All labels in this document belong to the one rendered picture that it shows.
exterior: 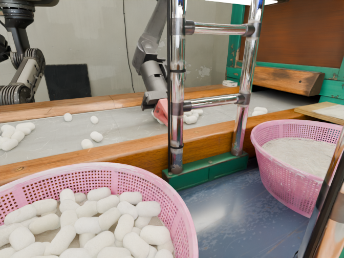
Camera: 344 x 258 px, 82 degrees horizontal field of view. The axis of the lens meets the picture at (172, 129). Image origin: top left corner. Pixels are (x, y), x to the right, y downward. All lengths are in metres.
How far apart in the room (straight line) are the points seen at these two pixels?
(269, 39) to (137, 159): 0.73
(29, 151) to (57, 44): 2.16
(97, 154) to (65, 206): 0.10
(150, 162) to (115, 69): 2.27
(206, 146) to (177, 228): 0.22
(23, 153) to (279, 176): 0.48
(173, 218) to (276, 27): 0.80
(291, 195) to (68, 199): 0.34
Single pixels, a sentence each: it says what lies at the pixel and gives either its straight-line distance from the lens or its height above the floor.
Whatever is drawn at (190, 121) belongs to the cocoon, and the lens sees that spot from 0.53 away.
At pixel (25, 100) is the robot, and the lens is 0.98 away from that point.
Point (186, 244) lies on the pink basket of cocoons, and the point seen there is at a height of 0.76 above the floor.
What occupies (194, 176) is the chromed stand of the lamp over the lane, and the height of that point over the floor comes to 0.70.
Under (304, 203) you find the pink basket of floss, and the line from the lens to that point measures 0.40.
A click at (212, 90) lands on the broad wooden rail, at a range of 0.87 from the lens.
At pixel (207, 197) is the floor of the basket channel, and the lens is 0.40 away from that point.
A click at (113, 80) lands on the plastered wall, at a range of 2.61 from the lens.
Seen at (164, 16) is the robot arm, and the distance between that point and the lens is 0.81.
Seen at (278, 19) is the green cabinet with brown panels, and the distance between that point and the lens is 0.92.
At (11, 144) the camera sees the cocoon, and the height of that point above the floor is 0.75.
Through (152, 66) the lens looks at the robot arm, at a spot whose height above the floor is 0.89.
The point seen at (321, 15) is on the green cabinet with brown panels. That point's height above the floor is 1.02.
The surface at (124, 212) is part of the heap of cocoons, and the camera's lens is 0.28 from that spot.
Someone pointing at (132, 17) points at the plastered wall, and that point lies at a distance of 2.63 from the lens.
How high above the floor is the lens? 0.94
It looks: 23 degrees down
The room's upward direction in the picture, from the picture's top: straight up
